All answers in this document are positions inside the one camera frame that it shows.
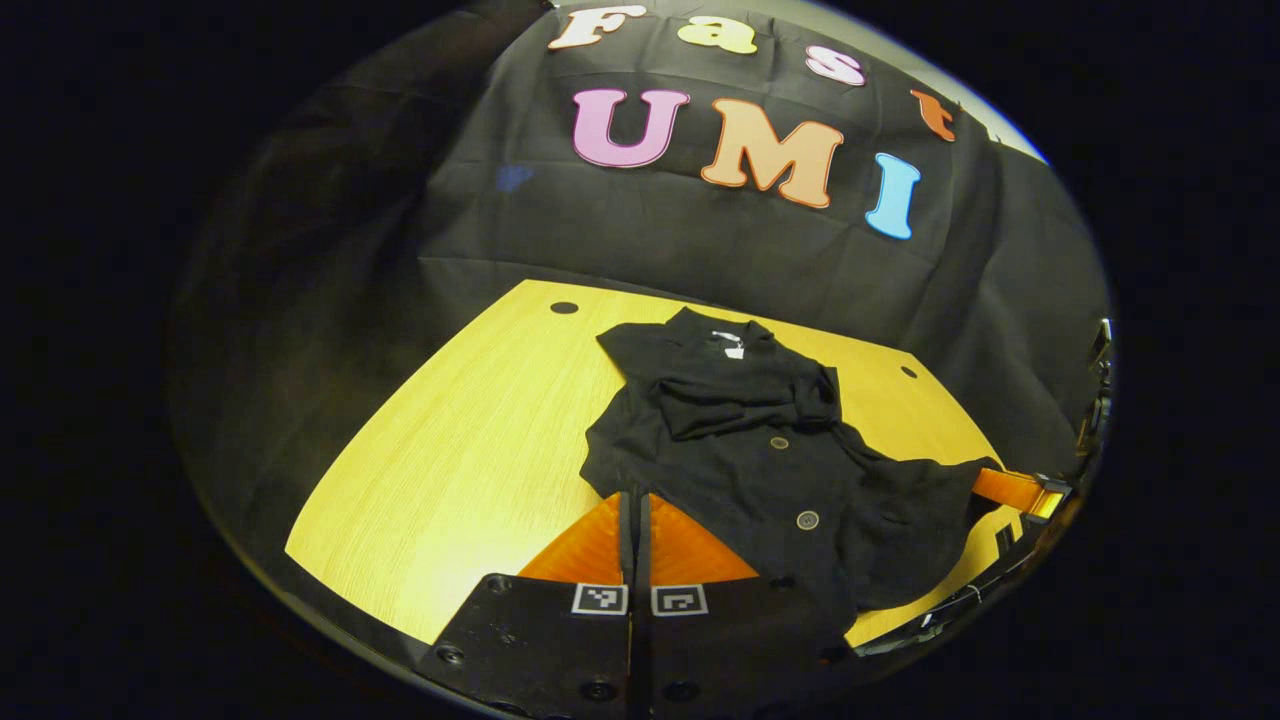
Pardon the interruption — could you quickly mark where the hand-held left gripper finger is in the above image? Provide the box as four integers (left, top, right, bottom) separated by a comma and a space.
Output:
636, 492, 851, 720
420, 490, 636, 720

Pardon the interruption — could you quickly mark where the black backdrop cloth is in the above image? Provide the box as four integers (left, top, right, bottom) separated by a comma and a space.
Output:
170, 0, 1111, 561

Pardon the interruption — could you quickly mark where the black button-up shirt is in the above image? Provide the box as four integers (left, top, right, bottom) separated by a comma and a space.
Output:
580, 307, 1006, 661

